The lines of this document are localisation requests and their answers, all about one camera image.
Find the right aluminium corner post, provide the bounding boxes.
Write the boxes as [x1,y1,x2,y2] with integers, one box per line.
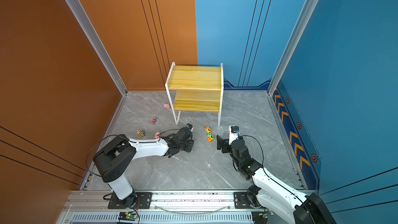
[267,0,319,96]

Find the pink toy truck striped roof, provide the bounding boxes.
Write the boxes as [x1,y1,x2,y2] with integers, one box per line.
[151,116,157,124]

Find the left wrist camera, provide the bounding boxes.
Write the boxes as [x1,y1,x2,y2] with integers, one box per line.
[186,123,193,131]

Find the left aluminium corner post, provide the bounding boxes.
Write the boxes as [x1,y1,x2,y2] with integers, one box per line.
[65,0,128,96]

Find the orange green toy car upper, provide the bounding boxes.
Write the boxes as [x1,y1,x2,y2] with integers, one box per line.
[205,125,211,133]

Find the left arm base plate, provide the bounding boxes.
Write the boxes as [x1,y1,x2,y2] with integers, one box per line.
[103,192,152,210]

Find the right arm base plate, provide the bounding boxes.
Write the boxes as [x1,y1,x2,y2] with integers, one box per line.
[233,192,260,209]

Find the right controller board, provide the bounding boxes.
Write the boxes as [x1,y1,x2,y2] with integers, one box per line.
[251,212,274,224]

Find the aluminium corner post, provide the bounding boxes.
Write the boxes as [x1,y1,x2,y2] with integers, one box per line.
[65,0,128,96]
[267,0,319,96]

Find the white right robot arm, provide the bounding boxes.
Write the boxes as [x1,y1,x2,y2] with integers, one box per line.
[217,136,336,224]

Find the aluminium mounting rail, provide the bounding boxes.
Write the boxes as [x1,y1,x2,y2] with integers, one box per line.
[58,190,288,224]

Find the left controller board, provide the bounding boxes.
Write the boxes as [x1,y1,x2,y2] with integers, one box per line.
[118,212,140,224]

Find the controller board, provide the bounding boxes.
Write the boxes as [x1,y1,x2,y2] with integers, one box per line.
[251,212,274,224]
[118,212,140,224]

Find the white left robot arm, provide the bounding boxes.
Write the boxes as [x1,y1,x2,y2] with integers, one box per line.
[93,124,194,201]

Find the green red toy truck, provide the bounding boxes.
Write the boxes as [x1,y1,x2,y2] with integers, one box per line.
[137,129,145,137]

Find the green orange toy car lower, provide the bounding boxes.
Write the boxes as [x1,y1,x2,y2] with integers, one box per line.
[207,133,214,142]

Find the wooden two-tier shelf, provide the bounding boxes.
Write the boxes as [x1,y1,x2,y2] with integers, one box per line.
[165,62,224,125]

